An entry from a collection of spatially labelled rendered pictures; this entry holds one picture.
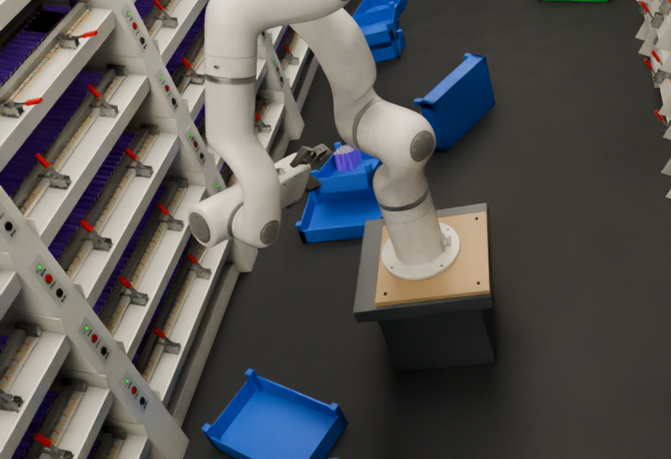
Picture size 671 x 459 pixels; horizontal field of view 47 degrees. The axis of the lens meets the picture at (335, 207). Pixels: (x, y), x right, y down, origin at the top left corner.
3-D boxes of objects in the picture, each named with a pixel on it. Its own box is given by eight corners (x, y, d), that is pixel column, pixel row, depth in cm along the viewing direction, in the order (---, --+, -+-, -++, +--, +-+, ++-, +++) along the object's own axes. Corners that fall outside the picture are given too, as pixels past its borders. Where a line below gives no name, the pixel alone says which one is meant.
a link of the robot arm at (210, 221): (269, 189, 143) (236, 175, 148) (214, 217, 135) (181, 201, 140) (273, 228, 147) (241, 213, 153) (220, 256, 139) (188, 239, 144)
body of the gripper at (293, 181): (253, 166, 147) (295, 146, 154) (244, 202, 154) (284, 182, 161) (279, 190, 144) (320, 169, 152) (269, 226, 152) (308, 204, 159)
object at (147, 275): (208, 198, 226) (202, 161, 216) (129, 366, 182) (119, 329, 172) (142, 189, 228) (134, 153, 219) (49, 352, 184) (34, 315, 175)
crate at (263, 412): (348, 423, 189) (338, 404, 185) (302, 492, 179) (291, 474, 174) (260, 385, 207) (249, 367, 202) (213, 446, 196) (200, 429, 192)
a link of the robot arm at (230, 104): (296, 83, 130) (289, 244, 142) (233, 64, 140) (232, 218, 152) (256, 90, 124) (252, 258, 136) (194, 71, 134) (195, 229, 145)
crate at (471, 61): (495, 104, 273) (477, 100, 278) (485, 55, 261) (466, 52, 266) (444, 154, 260) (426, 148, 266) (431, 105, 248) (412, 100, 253)
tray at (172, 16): (227, -29, 253) (223, -70, 244) (162, 70, 209) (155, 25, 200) (168, -34, 256) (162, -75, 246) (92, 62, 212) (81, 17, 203)
